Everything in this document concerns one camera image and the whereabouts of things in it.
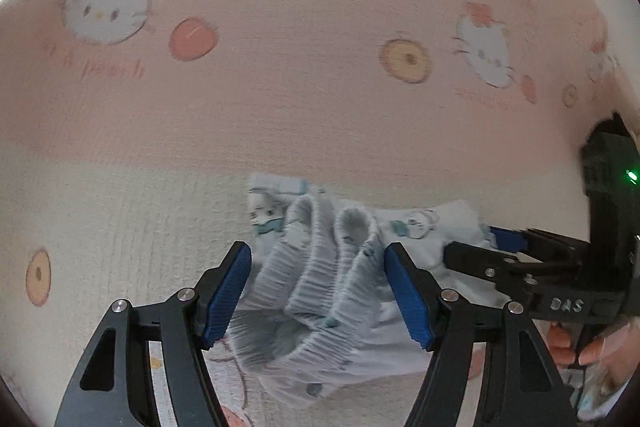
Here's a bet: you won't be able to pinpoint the pink white cat print blanket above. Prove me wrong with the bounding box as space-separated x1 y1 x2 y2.
0 0 636 427

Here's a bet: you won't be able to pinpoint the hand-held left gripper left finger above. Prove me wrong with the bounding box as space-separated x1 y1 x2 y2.
54 241 252 427

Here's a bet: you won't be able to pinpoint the light blue printed pajama pants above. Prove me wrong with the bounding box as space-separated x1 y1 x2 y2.
227 172 493 410

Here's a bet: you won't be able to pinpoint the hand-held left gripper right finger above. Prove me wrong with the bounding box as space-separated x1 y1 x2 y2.
384 243 576 427

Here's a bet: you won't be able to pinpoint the person's right hand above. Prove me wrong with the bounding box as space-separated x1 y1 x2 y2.
549 323 620 369

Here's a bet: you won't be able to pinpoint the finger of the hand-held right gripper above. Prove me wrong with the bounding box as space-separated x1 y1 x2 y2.
489 226 592 261
444 241 588 303

